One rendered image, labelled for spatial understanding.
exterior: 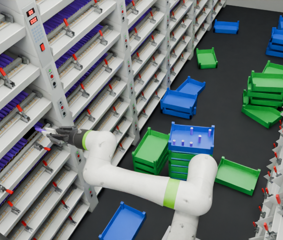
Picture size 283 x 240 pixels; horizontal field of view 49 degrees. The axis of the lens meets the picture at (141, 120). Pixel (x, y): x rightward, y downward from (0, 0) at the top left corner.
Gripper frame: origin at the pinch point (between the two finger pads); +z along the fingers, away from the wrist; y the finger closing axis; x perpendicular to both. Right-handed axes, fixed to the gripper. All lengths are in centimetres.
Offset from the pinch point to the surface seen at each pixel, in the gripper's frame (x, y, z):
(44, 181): 27.4, 11.3, 11.1
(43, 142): 7.2, 1.0, 7.8
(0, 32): -52, -1, -5
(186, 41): 63, -211, 28
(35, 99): -14.4, -6.7, 6.8
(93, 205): 90, -15, 26
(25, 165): 8.0, 16.4, 6.3
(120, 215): 99, -19, 7
